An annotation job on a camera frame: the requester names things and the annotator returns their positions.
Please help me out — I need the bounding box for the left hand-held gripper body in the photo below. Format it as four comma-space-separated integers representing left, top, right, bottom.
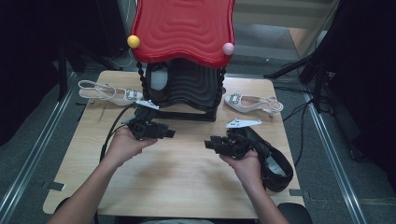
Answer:
120, 99, 161, 141

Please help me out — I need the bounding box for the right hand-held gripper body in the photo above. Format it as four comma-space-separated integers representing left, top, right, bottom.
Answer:
221, 119, 262, 160

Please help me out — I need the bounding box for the white slingback heel shoe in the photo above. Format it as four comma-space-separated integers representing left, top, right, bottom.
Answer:
78, 79, 144, 107
223, 92, 284, 119

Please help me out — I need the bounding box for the black leather shoe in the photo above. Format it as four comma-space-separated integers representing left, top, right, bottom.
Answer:
239, 125, 294, 193
144, 62, 172, 104

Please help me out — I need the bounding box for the red and black shoe rack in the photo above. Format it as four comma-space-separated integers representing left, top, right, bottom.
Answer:
126, 0, 236, 123

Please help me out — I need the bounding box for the person's right hand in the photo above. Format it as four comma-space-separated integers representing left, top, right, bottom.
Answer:
219, 150, 264, 191

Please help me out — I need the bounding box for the person's left hand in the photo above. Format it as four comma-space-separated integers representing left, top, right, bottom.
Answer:
104, 126, 159, 169

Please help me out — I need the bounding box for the black metal stand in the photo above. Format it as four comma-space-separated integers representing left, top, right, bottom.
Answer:
57, 40, 124, 102

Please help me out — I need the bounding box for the black tripod stand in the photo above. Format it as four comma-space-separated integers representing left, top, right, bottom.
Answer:
263, 46, 331, 113

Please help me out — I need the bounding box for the black curtain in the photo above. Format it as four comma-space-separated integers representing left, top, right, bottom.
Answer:
317, 0, 396, 188
0, 0, 125, 147

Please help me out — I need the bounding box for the left hand-held gripper black cable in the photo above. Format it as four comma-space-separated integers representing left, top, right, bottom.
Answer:
99, 104, 138, 163

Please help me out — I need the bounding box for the black floor cable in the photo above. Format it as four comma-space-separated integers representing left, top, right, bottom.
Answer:
281, 99, 312, 167

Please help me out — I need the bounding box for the metal floor rail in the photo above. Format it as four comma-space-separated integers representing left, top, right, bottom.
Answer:
303, 92, 368, 224
0, 71, 78, 224

